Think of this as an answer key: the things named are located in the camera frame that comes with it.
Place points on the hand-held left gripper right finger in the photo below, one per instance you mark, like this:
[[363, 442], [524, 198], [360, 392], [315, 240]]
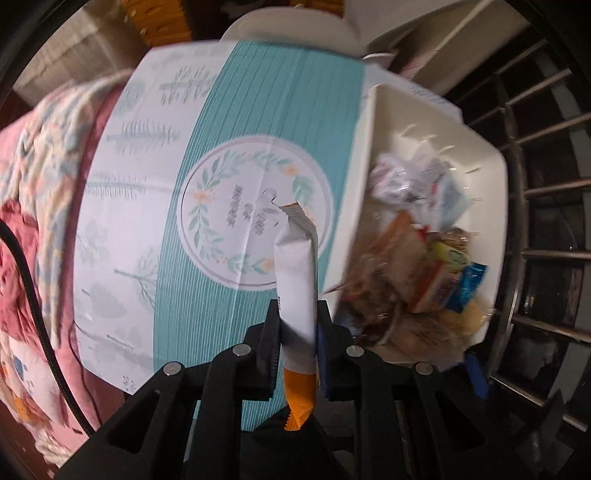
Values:
[[324, 369]]

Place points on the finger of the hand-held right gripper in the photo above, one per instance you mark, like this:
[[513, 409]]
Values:
[[475, 376]]

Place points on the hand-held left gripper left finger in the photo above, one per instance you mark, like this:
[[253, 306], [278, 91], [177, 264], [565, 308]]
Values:
[[268, 341]]

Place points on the clear bag of rice crackers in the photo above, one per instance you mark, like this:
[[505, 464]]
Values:
[[466, 318]]

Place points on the white and orange stick packet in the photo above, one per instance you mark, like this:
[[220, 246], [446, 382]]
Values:
[[295, 286]]

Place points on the green snack packet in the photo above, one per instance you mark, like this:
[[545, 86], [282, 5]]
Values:
[[450, 256]]

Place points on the white plastic bin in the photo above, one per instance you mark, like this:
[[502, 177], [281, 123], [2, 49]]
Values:
[[415, 120]]

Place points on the cracker bag with red label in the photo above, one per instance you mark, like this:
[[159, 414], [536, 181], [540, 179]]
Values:
[[401, 258]]

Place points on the blue and white snack packet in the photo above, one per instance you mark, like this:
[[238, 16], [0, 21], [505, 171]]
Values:
[[450, 196]]

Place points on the metal rack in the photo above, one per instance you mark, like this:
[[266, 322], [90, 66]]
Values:
[[545, 184]]

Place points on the crumpled white snack packet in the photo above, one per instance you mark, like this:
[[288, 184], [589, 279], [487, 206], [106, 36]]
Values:
[[397, 177]]

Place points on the teal and white printed tablecloth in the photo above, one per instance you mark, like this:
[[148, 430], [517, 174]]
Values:
[[207, 115]]

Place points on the pink fleece blanket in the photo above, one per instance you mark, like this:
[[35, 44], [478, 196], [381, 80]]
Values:
[[18, 258]]

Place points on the floral blanket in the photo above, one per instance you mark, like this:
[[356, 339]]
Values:
[[51, 152]]

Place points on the white round stool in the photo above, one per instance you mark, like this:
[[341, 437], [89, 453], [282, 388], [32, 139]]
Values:
[[295, 37]]

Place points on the wooden cabinet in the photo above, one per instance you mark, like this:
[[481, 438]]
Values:
[[147, 18]]

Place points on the white chair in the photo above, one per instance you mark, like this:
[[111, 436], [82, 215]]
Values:
[[415, 18]]

